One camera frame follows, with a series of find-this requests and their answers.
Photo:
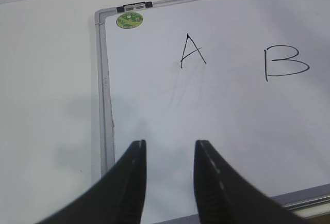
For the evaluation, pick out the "green round sticker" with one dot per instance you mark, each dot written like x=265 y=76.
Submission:
x=129 y=20

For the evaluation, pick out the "black silver hanging clip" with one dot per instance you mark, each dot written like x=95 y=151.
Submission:
x=134 y=7

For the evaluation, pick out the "white magnetic whiteboard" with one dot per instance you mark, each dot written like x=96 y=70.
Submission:
x=250 y=76

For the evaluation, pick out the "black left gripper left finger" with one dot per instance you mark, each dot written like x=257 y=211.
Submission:
x=118 y=197

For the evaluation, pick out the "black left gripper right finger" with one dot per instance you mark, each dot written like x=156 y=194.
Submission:
x=223 y=196

